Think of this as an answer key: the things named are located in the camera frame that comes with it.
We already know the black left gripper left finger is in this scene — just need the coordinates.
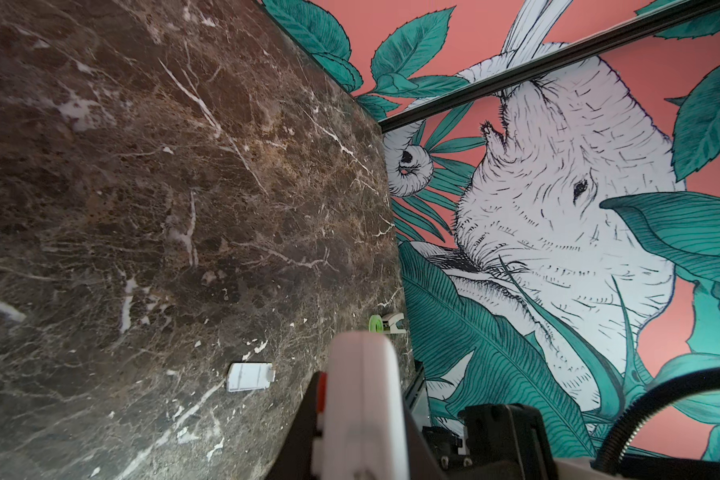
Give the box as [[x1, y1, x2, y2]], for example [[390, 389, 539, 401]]
[[265, 371, 325, 480]]

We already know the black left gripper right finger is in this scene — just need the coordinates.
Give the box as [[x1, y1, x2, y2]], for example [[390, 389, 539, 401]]
[[403, 396, 447, 480]]

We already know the white remote control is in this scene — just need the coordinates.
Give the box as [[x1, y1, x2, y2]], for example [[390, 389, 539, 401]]
[[311, 331, 410, 479]]

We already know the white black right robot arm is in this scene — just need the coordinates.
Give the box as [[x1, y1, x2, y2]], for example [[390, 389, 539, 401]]
[[537, 365, 720, 479]]

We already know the black right corner frame post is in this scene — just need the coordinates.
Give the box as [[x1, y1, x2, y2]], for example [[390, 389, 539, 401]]
[[378, 0, 720, 133]]

